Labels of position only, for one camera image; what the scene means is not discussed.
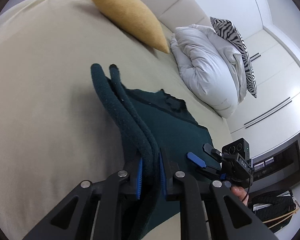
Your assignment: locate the dark green knit sweater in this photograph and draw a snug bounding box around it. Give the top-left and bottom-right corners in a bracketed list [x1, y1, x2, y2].
[91, 64, 219, 239]

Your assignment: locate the black cable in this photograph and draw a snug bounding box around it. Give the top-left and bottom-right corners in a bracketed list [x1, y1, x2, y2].
[241, 172, 255, 205]

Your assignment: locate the mustard yellow cushion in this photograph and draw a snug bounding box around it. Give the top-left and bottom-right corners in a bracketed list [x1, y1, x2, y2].
[92, 0, 170, 54]

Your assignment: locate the white folded duvet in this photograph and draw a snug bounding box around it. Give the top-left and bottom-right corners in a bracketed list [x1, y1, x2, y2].
[171, 24, 247, 119]

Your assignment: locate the zebra print pillow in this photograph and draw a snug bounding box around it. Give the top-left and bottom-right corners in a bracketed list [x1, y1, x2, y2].
[209, 16, 258, 99]

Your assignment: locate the white wardrobe with black handles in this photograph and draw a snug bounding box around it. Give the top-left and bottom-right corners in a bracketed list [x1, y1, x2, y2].
[227, 30, 300, 158]

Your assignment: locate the person's right hand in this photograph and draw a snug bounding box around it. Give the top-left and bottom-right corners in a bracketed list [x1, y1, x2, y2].
[231, 186, 249, 206]

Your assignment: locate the beige bed sheet mattress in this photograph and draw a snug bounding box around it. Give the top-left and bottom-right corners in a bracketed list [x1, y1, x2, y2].
[0, 0, 231, 239]

